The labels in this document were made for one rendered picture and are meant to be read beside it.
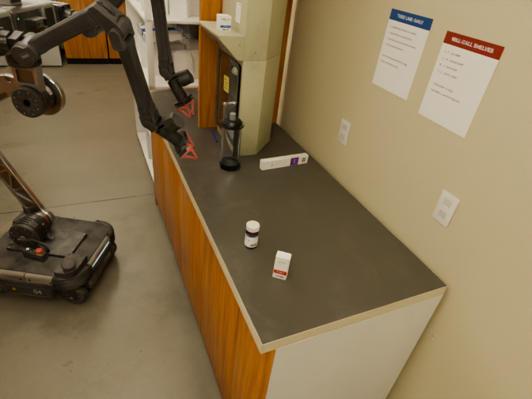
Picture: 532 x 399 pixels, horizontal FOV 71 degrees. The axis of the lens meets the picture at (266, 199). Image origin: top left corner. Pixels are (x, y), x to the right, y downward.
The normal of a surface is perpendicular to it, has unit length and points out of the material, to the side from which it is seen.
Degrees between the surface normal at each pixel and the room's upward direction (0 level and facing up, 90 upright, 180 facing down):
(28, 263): 0
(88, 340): 0
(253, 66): 90
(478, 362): 90
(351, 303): 0
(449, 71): 90
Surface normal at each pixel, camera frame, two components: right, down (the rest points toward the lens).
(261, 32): 0.40, 0.55
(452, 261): -0.91, 0.14
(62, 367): 0.11, -0.82
